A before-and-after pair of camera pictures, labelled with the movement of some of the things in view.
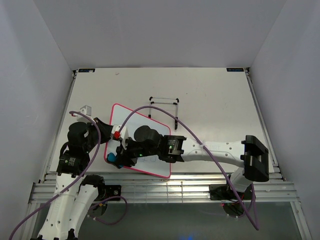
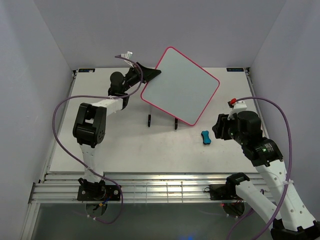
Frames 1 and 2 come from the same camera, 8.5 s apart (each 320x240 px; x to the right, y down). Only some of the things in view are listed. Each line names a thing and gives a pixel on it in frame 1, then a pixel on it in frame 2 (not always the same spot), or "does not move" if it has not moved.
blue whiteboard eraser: [112, 157] → [206, 138]
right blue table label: [235, 69] does not move
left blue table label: [86, 70] does not move
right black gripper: [123, 156] → [219, 128]
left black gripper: [105, 129] → [149, 73]
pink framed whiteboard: [121, 115] → [181, 89]
